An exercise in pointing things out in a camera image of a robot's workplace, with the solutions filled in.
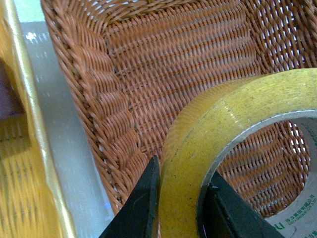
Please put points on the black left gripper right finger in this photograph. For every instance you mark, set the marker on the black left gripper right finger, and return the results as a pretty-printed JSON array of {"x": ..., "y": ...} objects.
[{"x": 222, "y": 213}]

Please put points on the yellow woven basket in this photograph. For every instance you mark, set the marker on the yellow woven basket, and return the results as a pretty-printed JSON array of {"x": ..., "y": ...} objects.
[{"x": 31, "y": 200}]

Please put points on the purple foam cube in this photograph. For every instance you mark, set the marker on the purple foam cube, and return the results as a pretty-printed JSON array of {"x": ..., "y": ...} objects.
[{"x": 10, "y": 104}]

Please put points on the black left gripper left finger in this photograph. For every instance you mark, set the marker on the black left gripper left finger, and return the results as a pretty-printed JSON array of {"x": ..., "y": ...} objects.
[{"x": 138, "y": 218}]

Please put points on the yellowish clear tape roll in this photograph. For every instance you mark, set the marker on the yellowish clear tape roll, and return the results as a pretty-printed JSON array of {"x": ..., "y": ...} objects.
[{"x": 260, "y": 135}]

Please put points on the brown wicker basket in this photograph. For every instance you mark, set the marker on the brown wicker basket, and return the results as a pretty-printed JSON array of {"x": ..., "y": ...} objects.
[{"x": 132, "y": 65}]

